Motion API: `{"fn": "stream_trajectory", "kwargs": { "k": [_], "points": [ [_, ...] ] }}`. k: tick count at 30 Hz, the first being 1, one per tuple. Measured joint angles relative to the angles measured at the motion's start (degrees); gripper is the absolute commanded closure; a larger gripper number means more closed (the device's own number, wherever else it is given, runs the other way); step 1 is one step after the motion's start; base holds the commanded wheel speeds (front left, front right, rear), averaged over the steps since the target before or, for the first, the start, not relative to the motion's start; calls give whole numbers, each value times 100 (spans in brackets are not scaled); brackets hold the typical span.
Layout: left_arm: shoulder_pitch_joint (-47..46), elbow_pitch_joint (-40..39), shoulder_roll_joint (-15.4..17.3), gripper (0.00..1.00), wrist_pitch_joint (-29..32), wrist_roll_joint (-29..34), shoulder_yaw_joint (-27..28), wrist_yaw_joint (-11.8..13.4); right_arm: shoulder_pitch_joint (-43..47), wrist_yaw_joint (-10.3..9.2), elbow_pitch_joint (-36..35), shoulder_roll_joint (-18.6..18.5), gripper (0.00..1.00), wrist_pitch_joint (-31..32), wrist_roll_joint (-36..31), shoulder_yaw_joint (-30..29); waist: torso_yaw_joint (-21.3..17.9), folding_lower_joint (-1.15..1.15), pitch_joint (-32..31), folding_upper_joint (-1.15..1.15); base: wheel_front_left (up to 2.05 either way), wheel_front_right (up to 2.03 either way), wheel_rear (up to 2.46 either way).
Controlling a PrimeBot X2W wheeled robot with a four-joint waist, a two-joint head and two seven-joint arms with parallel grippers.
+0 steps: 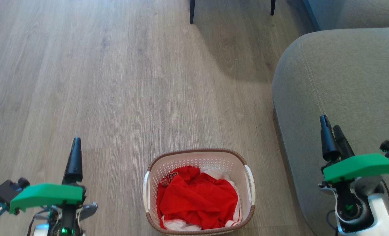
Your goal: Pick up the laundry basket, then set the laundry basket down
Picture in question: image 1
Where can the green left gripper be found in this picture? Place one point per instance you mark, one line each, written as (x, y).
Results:
(47, 195)

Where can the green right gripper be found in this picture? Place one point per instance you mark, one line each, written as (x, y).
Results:
(361, 167)

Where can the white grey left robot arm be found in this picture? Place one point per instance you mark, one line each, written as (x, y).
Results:
(41, 231)

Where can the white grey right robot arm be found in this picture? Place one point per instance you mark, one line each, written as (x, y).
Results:
(385, 216)

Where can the white perforated laundry basket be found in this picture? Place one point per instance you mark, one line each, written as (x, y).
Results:
(197, 159)

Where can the grey fabric sofa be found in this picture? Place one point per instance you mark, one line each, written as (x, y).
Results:
(338, 75)

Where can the blue grey upholstered seat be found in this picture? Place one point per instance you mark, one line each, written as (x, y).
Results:
(355, 13)

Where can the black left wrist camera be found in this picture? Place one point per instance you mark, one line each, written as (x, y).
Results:
(7, 191)

